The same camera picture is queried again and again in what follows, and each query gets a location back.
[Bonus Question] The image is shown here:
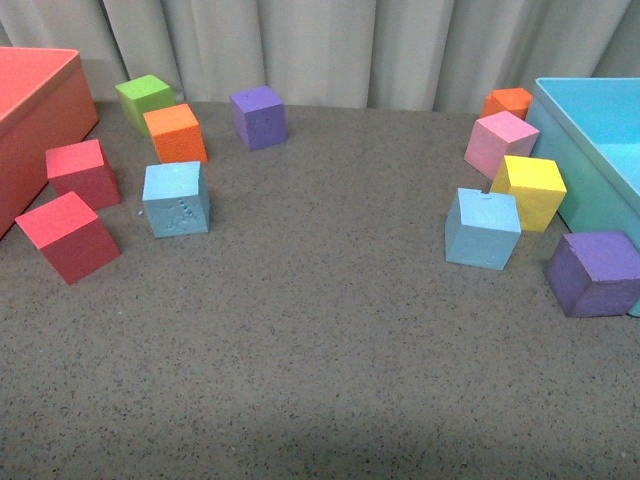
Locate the light blue cube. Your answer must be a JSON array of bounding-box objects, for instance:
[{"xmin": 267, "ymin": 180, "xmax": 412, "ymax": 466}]
[
  {"xmin": 445, "ymin": 188, "xmax": 521, "ymax": 270},
  {"xmin": 142, "ymin": 161, "xmax": 211, "ymax": 238}
]

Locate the purple foam cube rear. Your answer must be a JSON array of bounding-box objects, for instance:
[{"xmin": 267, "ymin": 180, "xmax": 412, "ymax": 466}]
[{"xmin": 230, "ymin": 85, "xmax": 288, "ymax": 151}]

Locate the purple foam cube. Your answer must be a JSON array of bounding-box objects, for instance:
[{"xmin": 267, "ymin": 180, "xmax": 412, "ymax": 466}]
[
  {"xmin": 544, "ymin": 231, "xmax": 639, "ymax": 318},
  {"xmin": 230, "ymin": 85, "xmax": 288, "ymax": 151}
]

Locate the orange foam cube left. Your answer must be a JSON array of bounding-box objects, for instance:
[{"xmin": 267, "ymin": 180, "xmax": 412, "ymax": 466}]
[{"xmin": 143, "ymin": 104, "xmax": 208, "ymax": 163}]

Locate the orange foam cube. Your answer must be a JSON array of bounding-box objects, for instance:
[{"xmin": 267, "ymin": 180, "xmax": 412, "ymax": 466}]
[
  {"xmin": 143, "ymin": 104, "xmax": 208, "ymax": 163},
  {"xmin": 479, "ymin": 87, "xmax": 532, "ymax": 120}
]

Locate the yellow foam cube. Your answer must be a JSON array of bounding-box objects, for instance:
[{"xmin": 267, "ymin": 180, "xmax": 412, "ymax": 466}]
[{"xmin": 489, "ymin": 154, "xmax": 568, "ymax": 233}]

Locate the grey curtain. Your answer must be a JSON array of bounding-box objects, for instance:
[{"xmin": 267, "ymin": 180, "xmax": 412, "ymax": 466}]
[{"xmin": 1, "ymin": 1, "xmax": 639, "ymax": 113}]

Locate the pink foam cube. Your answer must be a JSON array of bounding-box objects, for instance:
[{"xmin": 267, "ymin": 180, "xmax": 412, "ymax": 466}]
[{"xmin": 464, "ymin": 111, "xmax": 540, "ymax": 180}]

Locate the green foam cube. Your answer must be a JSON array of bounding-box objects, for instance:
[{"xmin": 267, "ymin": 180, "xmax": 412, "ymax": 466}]
[{"xmin": 115, "ymin": 75, "xmax": 176, "ymax": 136}]

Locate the orange foam cube right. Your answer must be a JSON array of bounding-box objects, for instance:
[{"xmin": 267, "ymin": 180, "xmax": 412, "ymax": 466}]
[{"xmin": 479, "ymin": 87, "xmax": 532, "ymax": 120}]

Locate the red foam cube rear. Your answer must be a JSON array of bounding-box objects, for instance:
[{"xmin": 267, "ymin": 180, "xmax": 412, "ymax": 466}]
[{"xmin": 45, "ymin": 139, "xmax": 122, "ymax": 210}]

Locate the red foam cube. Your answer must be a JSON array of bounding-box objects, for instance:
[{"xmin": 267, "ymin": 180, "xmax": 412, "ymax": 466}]
[
  {"xmin": 45, "ymin": 139, "xmax": 122, "ymax": 210},
  {"xmin": 15, "ymin": 192, "xmax": 120, "ymax": 284}
]

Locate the red foam cube front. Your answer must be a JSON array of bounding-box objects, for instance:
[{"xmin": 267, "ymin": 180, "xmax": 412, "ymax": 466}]
[{"xmin": 15, "ymin": 192, "xmax": 120, "ymax": 284}]

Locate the purple foam cube right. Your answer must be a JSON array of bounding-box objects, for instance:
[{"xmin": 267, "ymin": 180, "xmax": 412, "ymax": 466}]
[{"xmin": 544, "ymin": 231, "xmax": 639, "ymax": 318}]

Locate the light blue storage box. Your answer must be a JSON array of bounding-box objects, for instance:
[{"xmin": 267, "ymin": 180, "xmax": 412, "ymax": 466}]
[{"xmin": 526, "ymin": 78, "xmax": 639, "ymax": 248}]

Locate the red storage box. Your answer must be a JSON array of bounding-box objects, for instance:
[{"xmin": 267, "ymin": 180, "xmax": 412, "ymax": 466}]
[{"xmin": 1, "ymin": 47, "xmax": 99, "ymax": 234}]

